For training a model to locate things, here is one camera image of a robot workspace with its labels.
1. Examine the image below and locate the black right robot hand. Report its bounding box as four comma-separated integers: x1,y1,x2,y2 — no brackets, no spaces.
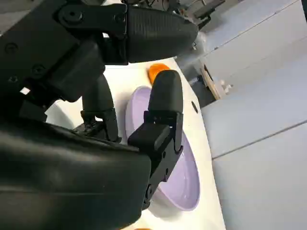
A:
0,0,200,230

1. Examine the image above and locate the lilac plate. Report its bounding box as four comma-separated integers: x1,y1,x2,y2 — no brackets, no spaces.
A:
124,85,201,212

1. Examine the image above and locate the wooden board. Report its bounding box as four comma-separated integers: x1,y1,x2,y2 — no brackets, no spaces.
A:
200,63,223,100

